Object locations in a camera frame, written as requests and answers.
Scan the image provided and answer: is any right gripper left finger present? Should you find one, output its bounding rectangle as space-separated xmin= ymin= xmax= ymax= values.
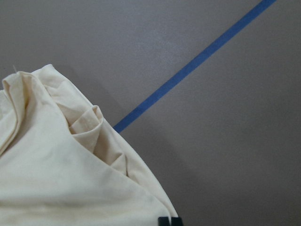
xmin=158 ymin=217 xmax=170 ymax=226

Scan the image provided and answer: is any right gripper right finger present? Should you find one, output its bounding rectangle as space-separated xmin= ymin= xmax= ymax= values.
xmin=171 ymin=217 xmax=183 ymax=226

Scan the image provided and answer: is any cream long-sleeve graphic shirt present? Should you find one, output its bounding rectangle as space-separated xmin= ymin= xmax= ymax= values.
xmin=0 ymin=65 xmax=178 ymax=226

